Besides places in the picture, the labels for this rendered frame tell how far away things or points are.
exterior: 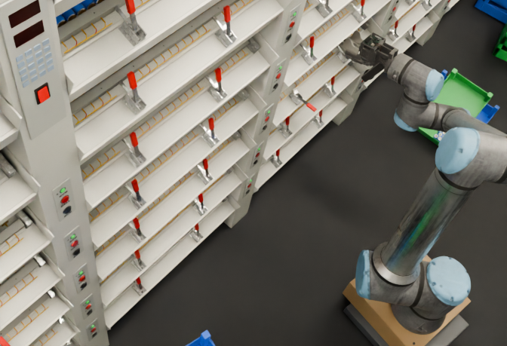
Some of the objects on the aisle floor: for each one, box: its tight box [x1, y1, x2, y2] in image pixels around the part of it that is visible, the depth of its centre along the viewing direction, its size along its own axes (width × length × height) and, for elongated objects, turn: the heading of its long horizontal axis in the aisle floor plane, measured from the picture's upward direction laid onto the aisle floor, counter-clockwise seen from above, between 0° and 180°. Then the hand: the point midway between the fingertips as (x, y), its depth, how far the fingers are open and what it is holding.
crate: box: [417, 68, 493, 146], centre depth 273 cm, size 30×20×8 cm
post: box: [0, 0, 109, 346], centre depth 136 cm, size 20×9×177 cm, turn 44°
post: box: [223, 0, 316, 228], centre depth 171 cm, size 20×9×177 cm, turn 44°
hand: (342, 42), depth 215 cm, fingers closed
